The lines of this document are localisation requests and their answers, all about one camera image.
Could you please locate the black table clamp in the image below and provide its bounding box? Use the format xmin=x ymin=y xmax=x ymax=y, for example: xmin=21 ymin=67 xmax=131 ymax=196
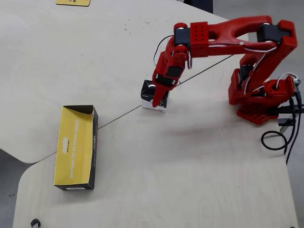
xmin=276 ymin=104 xmax=297 ymax=135

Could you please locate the open yellow black box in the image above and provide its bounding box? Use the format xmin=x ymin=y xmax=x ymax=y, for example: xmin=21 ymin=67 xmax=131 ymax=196
xmin=53 ymin=104 xmax=99 ymax=191

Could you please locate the small black white box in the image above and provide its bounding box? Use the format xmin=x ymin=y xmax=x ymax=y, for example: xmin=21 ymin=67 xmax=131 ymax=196
xmin=140 ymin=79 xmax=171 ymax=113

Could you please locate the dark chair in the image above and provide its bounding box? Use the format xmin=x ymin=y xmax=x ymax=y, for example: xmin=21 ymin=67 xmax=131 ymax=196
xmin=184 ymin=0 xmax=214 ymax=14

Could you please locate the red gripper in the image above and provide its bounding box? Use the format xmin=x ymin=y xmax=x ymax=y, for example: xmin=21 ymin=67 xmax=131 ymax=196
xmin=151 ymin=38 xmax=189 ymax=108

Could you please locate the looped black cable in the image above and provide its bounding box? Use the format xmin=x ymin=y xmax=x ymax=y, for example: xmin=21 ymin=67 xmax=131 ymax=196
xmin=261 ymin=97 xmax=296 ymax=152

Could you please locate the yellow card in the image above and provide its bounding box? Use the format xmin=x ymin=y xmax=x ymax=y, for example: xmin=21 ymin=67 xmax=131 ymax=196
xmin=56 ymin=0 xmax=91 ymax=7

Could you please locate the white servo wire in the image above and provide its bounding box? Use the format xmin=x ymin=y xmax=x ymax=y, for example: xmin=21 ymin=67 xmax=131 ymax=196
xmin=153 ymin=35 xmax=174 ymax=64

